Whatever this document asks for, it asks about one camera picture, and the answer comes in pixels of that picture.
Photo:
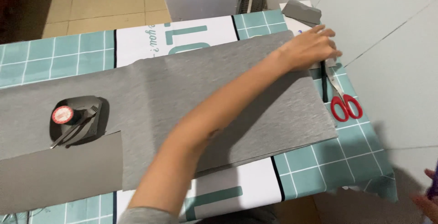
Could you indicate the dark grey tape dispenser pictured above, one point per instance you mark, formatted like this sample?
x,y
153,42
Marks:
x,y
87,119

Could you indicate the teal checked tablecloth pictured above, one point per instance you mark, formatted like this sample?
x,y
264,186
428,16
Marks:
x,y
68,51

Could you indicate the person's left hand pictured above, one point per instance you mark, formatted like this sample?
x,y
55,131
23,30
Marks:
x,y
303,51

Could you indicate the person's left fingers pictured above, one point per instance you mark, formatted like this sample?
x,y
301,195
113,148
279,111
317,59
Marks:
x,y
326,42

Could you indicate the person's right hand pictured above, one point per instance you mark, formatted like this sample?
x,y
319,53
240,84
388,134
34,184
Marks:
x,y
427,207

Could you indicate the grey felt fabric sheet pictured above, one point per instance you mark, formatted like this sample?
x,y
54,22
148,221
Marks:
x,y
178,90

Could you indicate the red label tape roll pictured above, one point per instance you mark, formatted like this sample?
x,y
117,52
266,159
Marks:
x,y
62,115

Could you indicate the small folded grey fabric piece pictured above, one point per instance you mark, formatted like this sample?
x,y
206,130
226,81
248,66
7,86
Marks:
x,y
301,12

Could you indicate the black pen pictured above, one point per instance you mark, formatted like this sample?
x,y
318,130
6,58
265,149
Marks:
x,y
324,83

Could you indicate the purple object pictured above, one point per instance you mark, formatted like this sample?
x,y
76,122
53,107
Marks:
x,y
434,184

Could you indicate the grey sleeve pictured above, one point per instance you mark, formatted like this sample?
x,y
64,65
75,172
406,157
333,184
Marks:
x,y
147,216

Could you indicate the grey cardboard sheet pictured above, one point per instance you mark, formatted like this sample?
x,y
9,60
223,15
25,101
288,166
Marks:
x,y
58,172

